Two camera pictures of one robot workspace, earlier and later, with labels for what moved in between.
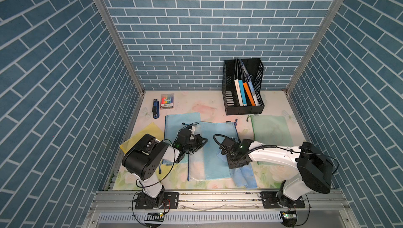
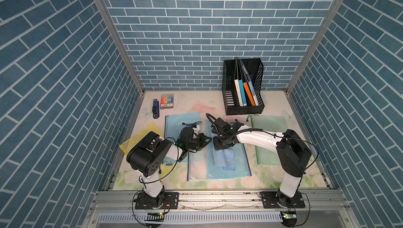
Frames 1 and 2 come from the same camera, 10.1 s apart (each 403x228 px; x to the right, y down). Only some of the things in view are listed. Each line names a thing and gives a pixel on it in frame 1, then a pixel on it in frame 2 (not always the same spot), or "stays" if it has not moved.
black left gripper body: [191, 145] stays
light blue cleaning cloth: [244, 176] to [224, 158]
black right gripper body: [232, 162] to [220, 142]
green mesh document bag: [271, 130] stays
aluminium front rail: [117, 209] stays
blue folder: [248, 77] stays
